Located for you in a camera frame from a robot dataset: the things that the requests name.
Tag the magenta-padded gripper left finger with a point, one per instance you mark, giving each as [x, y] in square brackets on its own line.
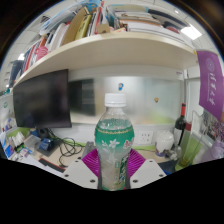
[79, 171]

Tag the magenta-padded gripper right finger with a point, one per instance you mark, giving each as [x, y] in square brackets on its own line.
[146, 170]

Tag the green-labelled clear drink bottle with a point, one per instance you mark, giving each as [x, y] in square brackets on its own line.
[114, 140]

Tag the purple translucent water bottle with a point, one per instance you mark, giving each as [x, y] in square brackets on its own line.
[216, 150]

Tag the grey metal laptop stand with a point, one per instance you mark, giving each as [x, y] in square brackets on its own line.
[88, 149]

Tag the small blue device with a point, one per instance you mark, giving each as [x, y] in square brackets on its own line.
[45, 144]

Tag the dark wine bottle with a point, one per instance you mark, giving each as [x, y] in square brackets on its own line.
[180, 128]

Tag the clear plastic box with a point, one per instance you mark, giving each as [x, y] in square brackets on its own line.
[32, 142]

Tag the blue white tissue pack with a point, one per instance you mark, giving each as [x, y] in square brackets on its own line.
[6, 146]

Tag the photo board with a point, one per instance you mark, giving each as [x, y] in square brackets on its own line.
[215, 128]

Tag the black computer monitor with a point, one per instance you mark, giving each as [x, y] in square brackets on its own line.
[41, 100]

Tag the purple hanging banner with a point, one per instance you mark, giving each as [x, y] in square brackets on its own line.
[211, 83]

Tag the white wall socket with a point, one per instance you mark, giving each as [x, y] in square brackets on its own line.
[145, 137]

